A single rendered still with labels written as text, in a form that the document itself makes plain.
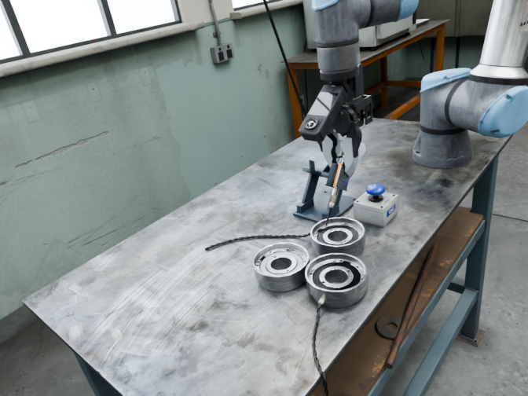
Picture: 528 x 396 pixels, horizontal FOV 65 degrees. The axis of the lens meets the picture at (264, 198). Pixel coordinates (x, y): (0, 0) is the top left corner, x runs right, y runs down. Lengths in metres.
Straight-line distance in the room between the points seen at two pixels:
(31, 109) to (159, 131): 0.67
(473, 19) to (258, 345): 4.08
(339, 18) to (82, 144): 1.68
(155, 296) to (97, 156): 1.51
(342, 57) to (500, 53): 0.39
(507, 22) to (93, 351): 0.99
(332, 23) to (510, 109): 0.45
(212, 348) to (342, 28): 0.56
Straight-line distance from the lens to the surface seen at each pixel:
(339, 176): 0.83
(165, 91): 2.46
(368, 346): 1.00
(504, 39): 1.03
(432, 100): 1.12
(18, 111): 2.11
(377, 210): 0.89
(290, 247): 0.81
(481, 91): 1.03
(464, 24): 4.52
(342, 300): 0.70
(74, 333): 0.84
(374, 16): 0.80
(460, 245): 1.31
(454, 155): 1.18
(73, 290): 0.95
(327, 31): 0.76
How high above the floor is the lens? 1.29
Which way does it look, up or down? 27 degrees down
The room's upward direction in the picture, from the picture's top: 10 degrees counter-clockwise
